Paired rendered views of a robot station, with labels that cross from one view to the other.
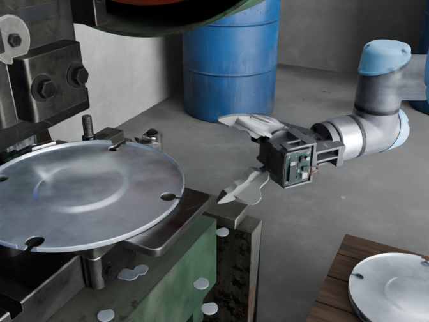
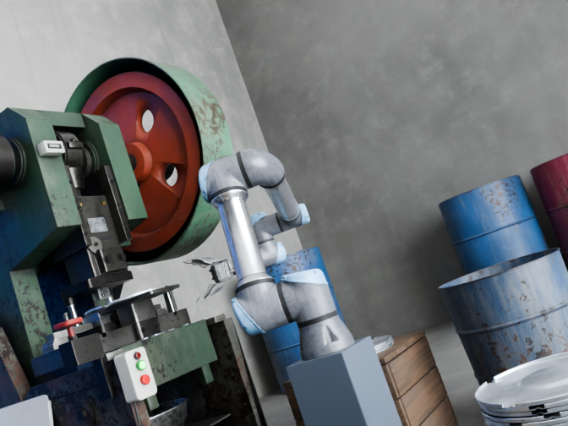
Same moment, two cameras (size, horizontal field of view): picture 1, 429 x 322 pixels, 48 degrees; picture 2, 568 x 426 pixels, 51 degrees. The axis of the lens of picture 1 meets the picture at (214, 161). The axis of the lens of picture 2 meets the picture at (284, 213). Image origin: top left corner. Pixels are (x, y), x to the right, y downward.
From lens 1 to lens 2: 1.55 m
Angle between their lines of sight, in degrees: 35
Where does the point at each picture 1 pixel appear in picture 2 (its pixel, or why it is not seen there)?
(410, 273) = not seen: hidden behind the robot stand
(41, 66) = (106, 251)
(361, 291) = not seen: hidden behind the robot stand
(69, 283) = (128, 336)
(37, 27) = (105, 243)
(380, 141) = (267, 254)
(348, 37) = (421, 293)
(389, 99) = (262, 234)
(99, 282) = (141, 335)
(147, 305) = (162, 339)
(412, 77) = (266, 222)
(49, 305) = (118, 341)
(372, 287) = not seen: hidden behind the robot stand
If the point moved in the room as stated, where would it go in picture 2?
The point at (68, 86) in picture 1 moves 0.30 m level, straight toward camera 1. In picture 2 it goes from (118, 260) to (110, 248)
